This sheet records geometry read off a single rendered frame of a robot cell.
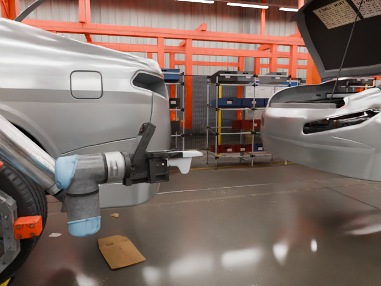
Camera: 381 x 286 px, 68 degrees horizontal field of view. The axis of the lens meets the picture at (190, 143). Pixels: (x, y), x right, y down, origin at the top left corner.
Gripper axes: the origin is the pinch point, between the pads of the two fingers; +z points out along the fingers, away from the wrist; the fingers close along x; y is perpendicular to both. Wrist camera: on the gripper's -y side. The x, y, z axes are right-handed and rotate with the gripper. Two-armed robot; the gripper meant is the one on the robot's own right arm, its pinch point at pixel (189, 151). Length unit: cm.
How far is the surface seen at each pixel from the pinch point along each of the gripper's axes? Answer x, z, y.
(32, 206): -72, -41, 22
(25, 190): -72, -43, 15
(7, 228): -66, -51, 28
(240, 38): -538, 481, -262
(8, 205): -64, -49, 19
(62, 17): -963, 79, -427
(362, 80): -296, 620, -103
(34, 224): -63, -41, 28
